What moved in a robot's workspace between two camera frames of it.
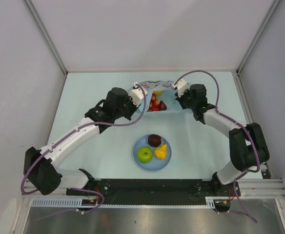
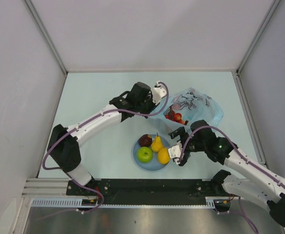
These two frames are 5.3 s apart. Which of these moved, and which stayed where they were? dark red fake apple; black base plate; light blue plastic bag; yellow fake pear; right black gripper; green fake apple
Moved: right black gripper; light blue plastic bag; dark red fake apple; yellow fake pear
Stayed: black base plate; green fake apple
